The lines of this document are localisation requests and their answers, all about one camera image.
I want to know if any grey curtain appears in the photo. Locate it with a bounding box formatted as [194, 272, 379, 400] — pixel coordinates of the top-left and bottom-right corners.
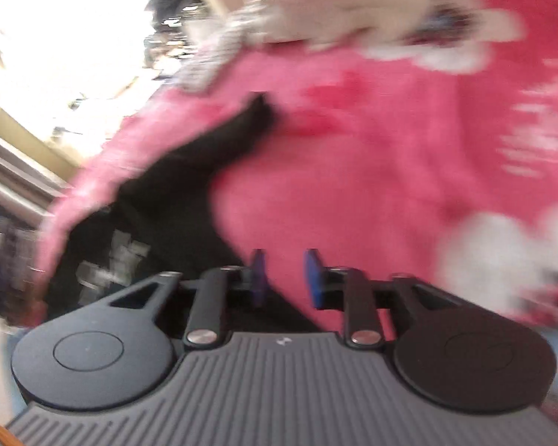
[0, 114, 77, 226]

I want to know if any white crumpled garment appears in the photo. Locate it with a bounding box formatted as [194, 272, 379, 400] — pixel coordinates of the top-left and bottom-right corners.
[248, 0, 449, 53]

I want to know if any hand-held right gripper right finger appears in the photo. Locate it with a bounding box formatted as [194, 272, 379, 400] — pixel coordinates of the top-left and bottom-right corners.
[304, 248, 466, 349]

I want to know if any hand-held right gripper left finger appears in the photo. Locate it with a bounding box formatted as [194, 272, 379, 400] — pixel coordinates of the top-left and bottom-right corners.
[108, 248, 267, 349]

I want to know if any black t-shirt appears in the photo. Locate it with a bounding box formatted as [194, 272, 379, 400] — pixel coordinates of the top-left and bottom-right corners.
[36, 93, 338, 337]

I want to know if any pink floral blanket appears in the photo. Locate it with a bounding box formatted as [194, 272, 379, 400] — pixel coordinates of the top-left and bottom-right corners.
[30, 0, 558, 430]

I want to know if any grey checked knit sweater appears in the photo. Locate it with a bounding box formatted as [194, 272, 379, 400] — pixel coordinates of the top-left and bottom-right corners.
[176, 0, 282, 99]

